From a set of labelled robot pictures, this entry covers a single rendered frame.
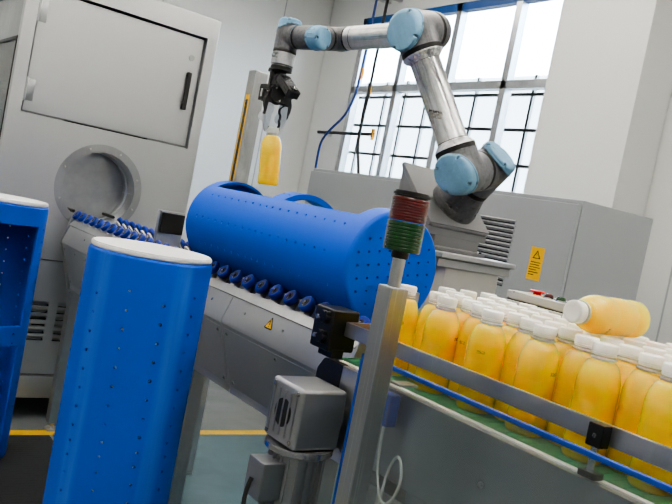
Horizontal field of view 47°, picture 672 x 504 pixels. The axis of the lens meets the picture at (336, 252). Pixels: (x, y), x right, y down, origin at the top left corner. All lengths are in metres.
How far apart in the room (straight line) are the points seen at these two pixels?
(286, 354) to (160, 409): 0.34
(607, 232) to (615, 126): 1.18
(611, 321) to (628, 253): 2.31
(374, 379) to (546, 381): 0.28
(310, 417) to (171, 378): 0.41
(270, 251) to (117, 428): 0.60
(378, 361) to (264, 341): 0.78
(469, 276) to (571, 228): 1.19
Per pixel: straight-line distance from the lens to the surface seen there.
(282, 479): 1.57
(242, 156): 3.21
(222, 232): 2.29
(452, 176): 2.13
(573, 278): 3.43
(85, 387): 1.81
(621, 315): 1.41
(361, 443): 1.32
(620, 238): 3.63
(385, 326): 1.28
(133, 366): 1.76
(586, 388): 1.27
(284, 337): 1.97
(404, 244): 1.27
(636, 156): 4.63
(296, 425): 1.51
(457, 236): 2.32
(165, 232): 2.93
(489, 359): 1.41
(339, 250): 1.80
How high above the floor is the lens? 1.20
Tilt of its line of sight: 3 degrees down
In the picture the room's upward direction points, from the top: 11 degrees clockwise
